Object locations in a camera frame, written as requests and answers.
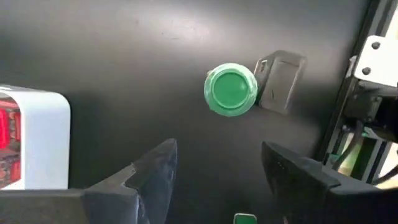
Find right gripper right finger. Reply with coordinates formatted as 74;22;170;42
262;141;398;224

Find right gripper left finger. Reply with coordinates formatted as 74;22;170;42
83;138;178;224

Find dark grey plastic part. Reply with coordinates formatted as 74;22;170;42
253;49;308;116

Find glass jars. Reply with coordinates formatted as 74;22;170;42
203;62;259;118

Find red smoked paprika tin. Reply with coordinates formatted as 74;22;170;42
0;98;22;189

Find white plastic bin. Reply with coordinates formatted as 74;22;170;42
0;84;72;190

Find black aluminium table frame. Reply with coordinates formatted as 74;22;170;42
312;0;398;187

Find black arm base cable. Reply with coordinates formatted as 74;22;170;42
331;119;364;172

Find white metal bracket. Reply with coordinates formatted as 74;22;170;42
354;35;398;88

